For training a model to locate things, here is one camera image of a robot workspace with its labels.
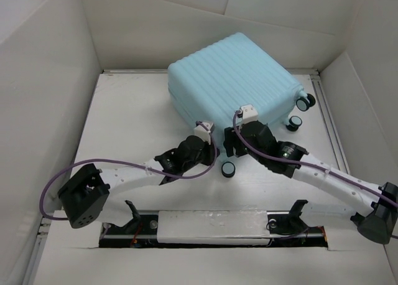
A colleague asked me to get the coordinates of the light blue hardshell suitcase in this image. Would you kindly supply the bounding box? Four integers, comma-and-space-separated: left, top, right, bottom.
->
167, 33, 316, 161

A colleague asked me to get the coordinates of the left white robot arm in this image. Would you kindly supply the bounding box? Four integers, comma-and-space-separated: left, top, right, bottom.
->
58, 136, 220, 233

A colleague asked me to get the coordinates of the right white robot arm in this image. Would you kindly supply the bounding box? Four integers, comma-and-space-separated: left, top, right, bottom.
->
223, 121, 397, 245

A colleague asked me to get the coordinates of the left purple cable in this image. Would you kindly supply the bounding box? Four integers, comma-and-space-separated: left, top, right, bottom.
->
40, 119, 217, 220

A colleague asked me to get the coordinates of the purple cable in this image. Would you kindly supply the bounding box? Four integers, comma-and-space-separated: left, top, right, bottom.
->
232, 110, 398, 239
40, 119, 217, 220

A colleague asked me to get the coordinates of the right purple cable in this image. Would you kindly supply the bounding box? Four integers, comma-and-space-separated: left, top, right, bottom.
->
232, 110, 398, 239

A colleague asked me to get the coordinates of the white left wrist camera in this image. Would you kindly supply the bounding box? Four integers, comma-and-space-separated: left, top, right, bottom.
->
193, 121, 214, 144

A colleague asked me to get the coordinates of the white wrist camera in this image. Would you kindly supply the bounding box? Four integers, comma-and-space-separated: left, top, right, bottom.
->
238, 104, 258, 124
193, 121, 214, 144

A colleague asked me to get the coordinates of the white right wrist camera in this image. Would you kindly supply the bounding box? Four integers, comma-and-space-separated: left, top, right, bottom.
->
238, 104, 258, 124

